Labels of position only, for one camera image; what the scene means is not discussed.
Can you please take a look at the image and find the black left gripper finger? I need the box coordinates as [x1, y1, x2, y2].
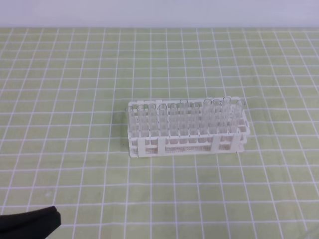
[0, 206, 61, 239]

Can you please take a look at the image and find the green checkered tablecloth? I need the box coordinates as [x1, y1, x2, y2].
[0, 28, 319, 239]

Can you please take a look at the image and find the white plastic test tube rack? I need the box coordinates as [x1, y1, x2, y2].
[126, 97, 250, 157]

